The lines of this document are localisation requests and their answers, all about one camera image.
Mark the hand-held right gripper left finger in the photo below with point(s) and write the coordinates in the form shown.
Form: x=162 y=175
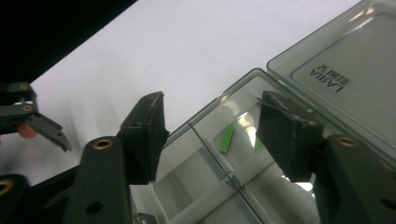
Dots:
x=143 y=140

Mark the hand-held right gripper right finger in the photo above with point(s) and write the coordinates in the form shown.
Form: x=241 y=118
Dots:
x=289 y=140

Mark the small green plastic piece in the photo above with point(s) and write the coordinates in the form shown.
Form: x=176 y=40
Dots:
x=227 y=138
x=257 y=145

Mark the smoky clear plastic compartment box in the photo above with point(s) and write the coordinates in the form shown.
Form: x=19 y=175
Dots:
x=336 y=77

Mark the white board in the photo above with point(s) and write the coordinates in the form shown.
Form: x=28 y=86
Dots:
x=186 y=56

